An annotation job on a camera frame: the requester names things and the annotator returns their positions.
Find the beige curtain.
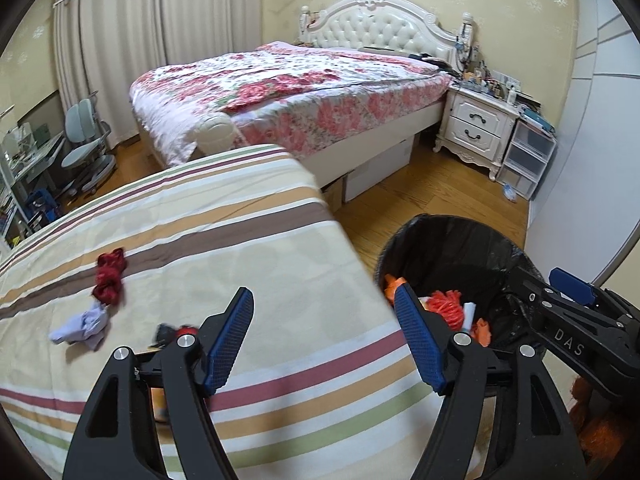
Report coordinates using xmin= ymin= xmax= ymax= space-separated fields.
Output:
xmin=52 ymin=0 xmax=268 ymax=136

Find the white storage box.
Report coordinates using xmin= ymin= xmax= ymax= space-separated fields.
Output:
xmin=345 ymin=137 xmax=416 ymax=203

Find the small brown bottle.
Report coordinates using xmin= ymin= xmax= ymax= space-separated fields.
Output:
xmin=152 ymin=323 xmax=178 ymax=348

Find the plastic drawer unit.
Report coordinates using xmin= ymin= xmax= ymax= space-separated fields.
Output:
xmin=496 ymin=119 xmax=557 ymax=200

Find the orange snack wrapper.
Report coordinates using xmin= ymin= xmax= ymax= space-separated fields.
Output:
xmin=149 ymin=350 xmax=173 ymax=423

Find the white tufted bed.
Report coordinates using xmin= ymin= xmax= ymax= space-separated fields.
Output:
xmin=129 ymin=0 xmax=463 ymax=196

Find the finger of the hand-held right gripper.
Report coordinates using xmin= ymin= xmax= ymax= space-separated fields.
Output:
xmin=549 ymin=267 xmax=640 ymax=322
xmin=507 ymin=266 xmax=566 ymax=321

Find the orange plastic bag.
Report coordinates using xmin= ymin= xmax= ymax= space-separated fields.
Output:
xmin=472 ymin=317 xmax=493 ymax=348

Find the nightstand clutter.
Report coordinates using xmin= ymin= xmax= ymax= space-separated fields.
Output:
xmin=452 ymin=12 xmax=543 ymax=111

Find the white study desk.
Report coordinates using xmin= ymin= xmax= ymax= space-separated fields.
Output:
xmin=0 ymin=122 xmax=68 ymax=196

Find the striped cloth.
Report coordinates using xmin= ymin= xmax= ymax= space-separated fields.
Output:
xmin=0 ymin=144 xmax=441 ymax=480

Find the blue stool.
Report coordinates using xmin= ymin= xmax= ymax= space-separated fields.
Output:
xmin=26 ymin=187 xmax=62 ymax=226

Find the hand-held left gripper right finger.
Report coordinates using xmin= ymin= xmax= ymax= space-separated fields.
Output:
xmin=393 ymin=282 xmax=587 ymax=480

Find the white wardrobe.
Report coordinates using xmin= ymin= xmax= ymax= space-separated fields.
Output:
xmin=525 ymin=0 xmax=640 ymax=286

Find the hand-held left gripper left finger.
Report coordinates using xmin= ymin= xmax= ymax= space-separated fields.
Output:
xmin=62 ymin=286 xmax=256 ymax=480

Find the orange foam fruit net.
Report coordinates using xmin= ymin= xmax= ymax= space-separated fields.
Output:
xmin=425 ymin=289 xmax=468 ymax=331

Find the grey desk chair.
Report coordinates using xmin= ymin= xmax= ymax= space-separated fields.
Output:
xmin=60 ymin=91 xmax=117 ymax=196

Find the white nightstand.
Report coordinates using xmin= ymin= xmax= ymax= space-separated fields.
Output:
xmin=434 ymin=85 xmax=521 ymax=181

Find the floral bed quilt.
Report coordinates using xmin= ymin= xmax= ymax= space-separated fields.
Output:
xmin=129 ymin=40 xmax=453 ymax=166

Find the black trash bin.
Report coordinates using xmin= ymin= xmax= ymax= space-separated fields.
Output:
xmin=374 ymin=214 xmax=553 ymax=401

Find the brown cardboard box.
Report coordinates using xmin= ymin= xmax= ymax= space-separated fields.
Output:
xmin=320 ymin=175 xmax=347 ymax=212

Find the person's right forearm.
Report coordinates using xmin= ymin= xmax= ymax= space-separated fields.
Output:
xmin=567 ymin=375 xmax=640 ymax=466

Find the dark red wrapper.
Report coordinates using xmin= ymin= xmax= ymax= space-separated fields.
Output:
xmin=91 ymin=247 xmax=127 ymax=306

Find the purple paper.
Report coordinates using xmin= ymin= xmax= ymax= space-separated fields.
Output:
xmin=48 ymin=305 xmax=108 ymax=352

